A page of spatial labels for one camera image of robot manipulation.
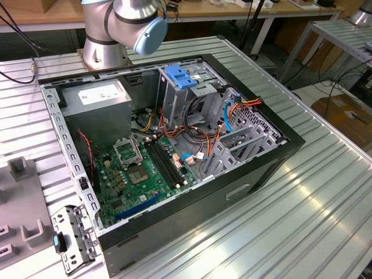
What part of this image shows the long blue data wire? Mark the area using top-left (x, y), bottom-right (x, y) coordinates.
top-left (224, 93), bottom-right (242, 133)

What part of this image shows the orange red power wire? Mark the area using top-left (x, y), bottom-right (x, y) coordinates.
top-left (208, 97), bottom-right (264, 159)

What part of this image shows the metal disk bay cage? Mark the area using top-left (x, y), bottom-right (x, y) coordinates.
top-left (203, 124), bottom-right (288, 183)

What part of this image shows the black RAM slot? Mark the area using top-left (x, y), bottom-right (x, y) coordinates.
top-left (155, 137), bottom-right (188, 184)
top-left (152, 139), bottom-right (184, 185)
top-left (144, 141), bottom-right (177, 189)
top-left (148, 140), bottom-right (180, 187)

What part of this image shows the tall metal drive cage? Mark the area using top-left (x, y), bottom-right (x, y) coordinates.
top-left (156, 65), bottom-right (232, 132)

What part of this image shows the CPU socket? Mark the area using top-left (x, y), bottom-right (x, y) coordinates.
top-left (126, 164), bottom-right (152, 186)

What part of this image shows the empty blue drive carrier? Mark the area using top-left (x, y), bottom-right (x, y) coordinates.
top-left (164, 65), bottom-right (199, 90)

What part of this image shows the metal socket cover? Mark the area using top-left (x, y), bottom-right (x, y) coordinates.
top-left (112, 138), bottom-right (144, 170)

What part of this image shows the green motherboard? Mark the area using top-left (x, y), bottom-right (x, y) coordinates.
top-left (94, 136), bottom-right (198, 229)

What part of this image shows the blue expansion slot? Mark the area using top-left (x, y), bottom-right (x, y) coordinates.
top-left (115, 193), bottom-right (163, 221)

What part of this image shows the black PC case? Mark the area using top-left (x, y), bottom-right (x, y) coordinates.
top-left (37, 53), bottom-right (306, 278)

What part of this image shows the grey power supply unit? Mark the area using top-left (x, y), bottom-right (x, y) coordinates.
top-left (59, 78), bottom-right (133, 149)

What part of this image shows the black case fan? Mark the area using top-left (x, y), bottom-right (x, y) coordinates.
top-left (71, 130), bottom-right (102, 195)

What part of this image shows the large brown cardboard box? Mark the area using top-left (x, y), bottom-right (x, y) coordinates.
top-left (310, 93), bottom-right (372, 148)

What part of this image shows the black latch with blue tab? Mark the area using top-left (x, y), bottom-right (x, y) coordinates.
top-left (52, 231), bottom-right (68, 254)

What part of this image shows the grey parts rack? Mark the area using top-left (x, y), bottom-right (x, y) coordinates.
top-left (0, 156), bottom-right (56, 262)

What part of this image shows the small brown cardboard box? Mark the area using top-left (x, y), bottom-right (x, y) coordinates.
top-left (37, 0), bottom-right (85, 14)

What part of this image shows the metal slat side table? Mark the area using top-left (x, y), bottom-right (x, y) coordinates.
top-left (277, 17), bottom-right (372, 84)

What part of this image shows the wooden desk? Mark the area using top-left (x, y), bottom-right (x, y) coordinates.
top-left (0, 0), bottom-right (345, 56)

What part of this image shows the orange red wire bundle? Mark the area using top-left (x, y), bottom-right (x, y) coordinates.
top-left (158, 109), bottom-right (210, 153)

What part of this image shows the short blue data wire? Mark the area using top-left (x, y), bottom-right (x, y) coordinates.
top-left (180, 153), bottom-right (206, 167)

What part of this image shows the thick black cable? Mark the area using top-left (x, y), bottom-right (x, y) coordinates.
top-left (185, 95), bottom-right (206, 136)

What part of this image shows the yellow black power wire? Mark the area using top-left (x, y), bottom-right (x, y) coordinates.
top-left (139, 109), bottom-right (159, 131)

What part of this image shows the metal rear slot bracket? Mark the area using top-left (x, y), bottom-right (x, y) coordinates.
top-left (50, 204), bottom-right (99, 276)

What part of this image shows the black cable with metal plug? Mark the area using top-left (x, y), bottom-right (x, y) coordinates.
top-left (0, 11), bottom-right (40, 85)

